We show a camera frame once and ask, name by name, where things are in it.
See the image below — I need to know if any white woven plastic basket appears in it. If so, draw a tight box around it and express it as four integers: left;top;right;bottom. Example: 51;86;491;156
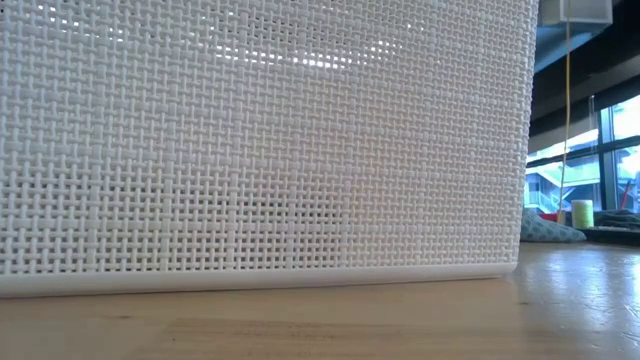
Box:
0;0;540;300

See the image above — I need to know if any blue patterned cloth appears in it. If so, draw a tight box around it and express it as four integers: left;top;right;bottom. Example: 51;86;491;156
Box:
519;207;587;244

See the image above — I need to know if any pale green cylinder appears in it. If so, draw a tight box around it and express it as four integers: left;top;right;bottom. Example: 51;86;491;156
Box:
571;199;595;230

